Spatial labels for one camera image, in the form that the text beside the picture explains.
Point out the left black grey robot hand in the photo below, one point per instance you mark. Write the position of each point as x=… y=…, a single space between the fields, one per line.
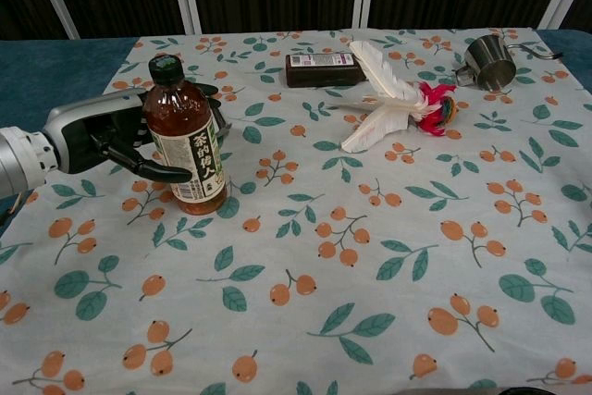
x=78 y=136

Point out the brown tea plastic bottle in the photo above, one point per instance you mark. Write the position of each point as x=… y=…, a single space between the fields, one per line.
x=178 y=122

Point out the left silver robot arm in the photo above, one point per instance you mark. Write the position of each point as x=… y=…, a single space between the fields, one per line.
x=20 y=159

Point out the dark brown medicine bottle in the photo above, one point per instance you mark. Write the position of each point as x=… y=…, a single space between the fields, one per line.
x=319 y=75

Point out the orange fruit print tablecloth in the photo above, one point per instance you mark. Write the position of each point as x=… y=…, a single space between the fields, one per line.
x=324 y=251

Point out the white feather shuttlecock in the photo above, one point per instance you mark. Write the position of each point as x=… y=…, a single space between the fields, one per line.
x=393 y=108

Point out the stainless steel cup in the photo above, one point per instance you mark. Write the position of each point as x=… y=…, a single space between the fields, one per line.
x=495 y=66

